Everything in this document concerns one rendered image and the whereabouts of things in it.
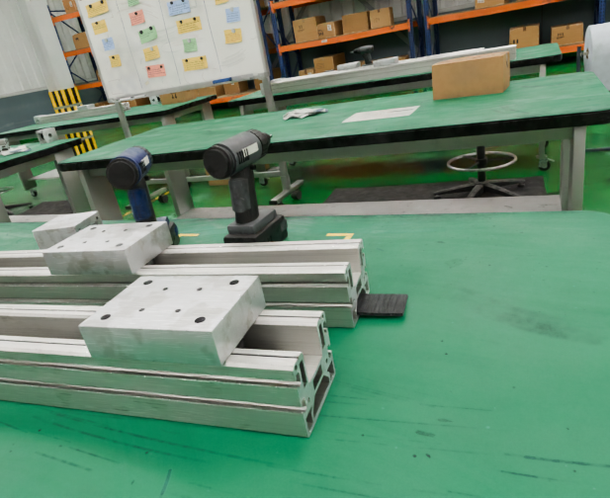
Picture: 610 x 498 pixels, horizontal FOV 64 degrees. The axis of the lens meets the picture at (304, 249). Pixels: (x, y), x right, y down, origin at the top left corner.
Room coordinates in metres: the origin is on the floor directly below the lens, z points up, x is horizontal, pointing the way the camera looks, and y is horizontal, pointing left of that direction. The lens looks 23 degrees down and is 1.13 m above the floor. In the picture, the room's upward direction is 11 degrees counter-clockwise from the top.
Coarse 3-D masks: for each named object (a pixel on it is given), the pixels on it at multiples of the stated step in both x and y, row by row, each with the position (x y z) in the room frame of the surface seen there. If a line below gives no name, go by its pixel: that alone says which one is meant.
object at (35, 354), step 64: (0, 320) 0.61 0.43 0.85; (64, 320) 0.57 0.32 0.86; (256, 320) 0.46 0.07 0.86; (320, 320) 0.44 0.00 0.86; (0, 384) 0.52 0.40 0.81; (64, 384) 0.49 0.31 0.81; (128, 384) 0.44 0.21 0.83; (192, 384) 0.41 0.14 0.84; (256, 384) 0.38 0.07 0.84; (320, 384) 0.44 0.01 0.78
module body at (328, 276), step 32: (0, 256) 0.88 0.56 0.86; (32, 256) 0.84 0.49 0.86; (160, 256) 0.73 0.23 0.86; (192, 256) 0.71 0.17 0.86; (224, 256) 0.69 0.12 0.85; (256, 256) 0.67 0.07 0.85; (288, 256) 0.65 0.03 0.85; (320, 256) 0.63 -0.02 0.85; (352, 256) 0.61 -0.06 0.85; (0, 288) 0.78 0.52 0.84; (32, 288) 0.75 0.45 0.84; (64, 288) 0.72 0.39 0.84; (96, 288) 0.70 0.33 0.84; (288, 288) 0.57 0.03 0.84; (320, 288) 0.55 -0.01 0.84; (352, 288) 0.56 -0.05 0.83; (352, 320) 0.54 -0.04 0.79
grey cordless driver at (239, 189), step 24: (216, 144) 0.84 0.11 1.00; (240, 144) 0.85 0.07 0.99; (264, 144) 0.91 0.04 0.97; (216, 168) 0.82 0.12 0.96; (240, 168) 0.84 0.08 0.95; (240, 192) 0.85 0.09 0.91; (240, 216) 0.84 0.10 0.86; (264, 216) 0.87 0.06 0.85; (240, 240) 0.83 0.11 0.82; (264, 240) 0.83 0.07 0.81
